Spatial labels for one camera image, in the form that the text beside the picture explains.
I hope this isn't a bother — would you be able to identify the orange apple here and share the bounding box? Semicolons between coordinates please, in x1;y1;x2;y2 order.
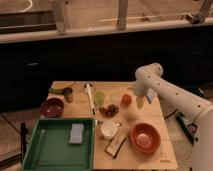
121;94;132;107

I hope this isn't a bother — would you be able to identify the white paper cup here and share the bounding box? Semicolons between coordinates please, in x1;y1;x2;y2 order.
101;120;118;140

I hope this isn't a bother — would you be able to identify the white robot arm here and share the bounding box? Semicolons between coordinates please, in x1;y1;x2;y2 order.
133;63;213;171

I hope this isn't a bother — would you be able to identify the green plastic cup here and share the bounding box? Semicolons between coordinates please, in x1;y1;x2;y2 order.
94;91;105;107

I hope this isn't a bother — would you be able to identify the metal measuring cup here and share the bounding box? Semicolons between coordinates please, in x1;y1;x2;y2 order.
62;87;73;103

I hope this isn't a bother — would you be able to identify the grey folded cloth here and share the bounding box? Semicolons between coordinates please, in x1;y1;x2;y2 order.
146;89;156;103

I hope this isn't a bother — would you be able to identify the bunch of dark grapes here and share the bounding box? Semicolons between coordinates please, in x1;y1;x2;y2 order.
99;104;119;118

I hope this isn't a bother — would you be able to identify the orange bowl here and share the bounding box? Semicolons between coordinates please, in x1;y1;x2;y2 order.
130;123;161;155

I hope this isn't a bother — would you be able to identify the black wooden block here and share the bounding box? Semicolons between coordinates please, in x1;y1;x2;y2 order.
105;134;126;158

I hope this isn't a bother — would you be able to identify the green bin with items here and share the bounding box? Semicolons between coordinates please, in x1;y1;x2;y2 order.
176;113;197;144

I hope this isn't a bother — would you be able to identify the blue grey sponge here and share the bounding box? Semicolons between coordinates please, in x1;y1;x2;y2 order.
69;123;84;144

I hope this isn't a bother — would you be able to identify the dark red bowl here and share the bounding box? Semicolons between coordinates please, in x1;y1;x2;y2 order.
40;98;64;118

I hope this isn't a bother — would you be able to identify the green plastic tray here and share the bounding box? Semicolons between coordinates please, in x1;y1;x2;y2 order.
22;118;95;171

